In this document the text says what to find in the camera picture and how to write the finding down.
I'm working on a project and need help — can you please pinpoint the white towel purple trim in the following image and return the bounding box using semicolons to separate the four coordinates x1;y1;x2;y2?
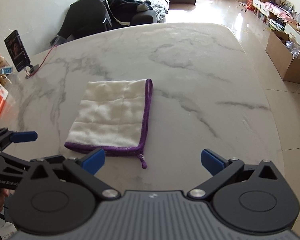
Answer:
64;79;153;169

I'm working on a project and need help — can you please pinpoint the small blue white carton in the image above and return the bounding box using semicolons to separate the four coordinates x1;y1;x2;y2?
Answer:
0;66;13;75

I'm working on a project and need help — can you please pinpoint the black smartphone on stand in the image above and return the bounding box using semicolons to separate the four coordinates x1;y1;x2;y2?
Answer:
4;30;39;79

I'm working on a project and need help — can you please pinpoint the open cardboard box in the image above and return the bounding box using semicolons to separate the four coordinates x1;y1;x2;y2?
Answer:
266;30;300;84

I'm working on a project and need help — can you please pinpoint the white tv cabinet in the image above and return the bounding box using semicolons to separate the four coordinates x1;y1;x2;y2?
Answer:
252;0;300;46

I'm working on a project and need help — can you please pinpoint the red cable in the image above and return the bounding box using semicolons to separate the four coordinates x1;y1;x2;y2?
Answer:
27;44;59;78

